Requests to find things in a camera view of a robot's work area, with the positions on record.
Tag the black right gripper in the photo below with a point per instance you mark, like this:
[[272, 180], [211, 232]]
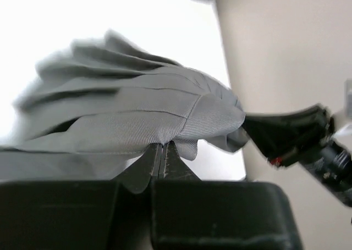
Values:
[[304, 137]]

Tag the grey pleated skirt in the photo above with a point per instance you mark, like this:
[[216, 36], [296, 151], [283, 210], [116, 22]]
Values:
[[97, 106]]

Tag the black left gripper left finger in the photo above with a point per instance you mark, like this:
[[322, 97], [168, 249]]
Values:
[[59, 201]]

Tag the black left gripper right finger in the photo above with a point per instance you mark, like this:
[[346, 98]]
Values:
[[188, 213]]

